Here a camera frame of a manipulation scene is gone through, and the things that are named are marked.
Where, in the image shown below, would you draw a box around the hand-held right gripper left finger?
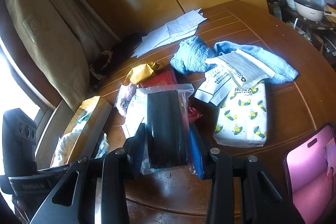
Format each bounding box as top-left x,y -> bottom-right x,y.
30,123 -> 147,224

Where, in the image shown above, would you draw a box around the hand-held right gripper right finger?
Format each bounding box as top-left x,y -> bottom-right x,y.
189,123 -> 305,224

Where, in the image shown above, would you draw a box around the clear bag with black item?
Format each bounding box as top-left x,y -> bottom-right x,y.
136,84 -> 204,176

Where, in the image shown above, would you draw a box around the white and gold cardboard box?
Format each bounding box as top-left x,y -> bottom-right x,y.
50,95 -> 113,168

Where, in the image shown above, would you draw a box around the blue towel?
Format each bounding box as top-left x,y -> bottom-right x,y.
170,35 -> 299,85

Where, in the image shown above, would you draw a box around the white plastic mailer bag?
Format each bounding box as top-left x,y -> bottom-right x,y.
205,49 -> 275,83

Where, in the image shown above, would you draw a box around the white patterned plastic bag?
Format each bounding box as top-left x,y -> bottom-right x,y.
121,94 -> 147,139

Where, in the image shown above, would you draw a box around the red foil wrapper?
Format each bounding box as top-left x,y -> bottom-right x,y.
187,99 -> 203,123

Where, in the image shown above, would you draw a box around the white crumpled cloth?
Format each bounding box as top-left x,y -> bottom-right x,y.
54,130 -> 82,165

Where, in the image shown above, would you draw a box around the lemon print tissue pack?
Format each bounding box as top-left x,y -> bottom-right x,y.
213,80 -> 268,148

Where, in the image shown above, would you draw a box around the purple fuzzy item in bag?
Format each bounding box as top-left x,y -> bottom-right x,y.
115,82 -> 139,115

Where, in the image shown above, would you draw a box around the window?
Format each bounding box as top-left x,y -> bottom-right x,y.
0,38 -> 41,174

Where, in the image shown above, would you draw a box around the small white printed packet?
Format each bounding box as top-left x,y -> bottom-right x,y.
194,68 -> 233,106

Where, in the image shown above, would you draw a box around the red packet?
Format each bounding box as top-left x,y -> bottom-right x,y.
143,67 -> 177,88

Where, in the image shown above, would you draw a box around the gold foil bag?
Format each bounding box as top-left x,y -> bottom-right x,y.
125,61 -> 164,84

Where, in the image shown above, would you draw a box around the dark fringed cloth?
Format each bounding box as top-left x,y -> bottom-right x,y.
89,32 -> 143,88

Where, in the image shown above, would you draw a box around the smartphone with pink screen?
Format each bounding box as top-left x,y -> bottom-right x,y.
283,123 -> 336,224

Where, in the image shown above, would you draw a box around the beige curtain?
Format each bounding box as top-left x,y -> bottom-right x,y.
4,0 -> 116,109

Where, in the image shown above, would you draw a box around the white paper sheets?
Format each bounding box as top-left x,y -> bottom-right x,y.
130,9 -> 207,58

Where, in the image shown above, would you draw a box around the cluttered dark side table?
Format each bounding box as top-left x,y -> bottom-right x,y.
266,0 -> 336,67

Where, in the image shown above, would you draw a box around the white electric pot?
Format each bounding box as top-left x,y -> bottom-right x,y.
293,0 -> 332,22

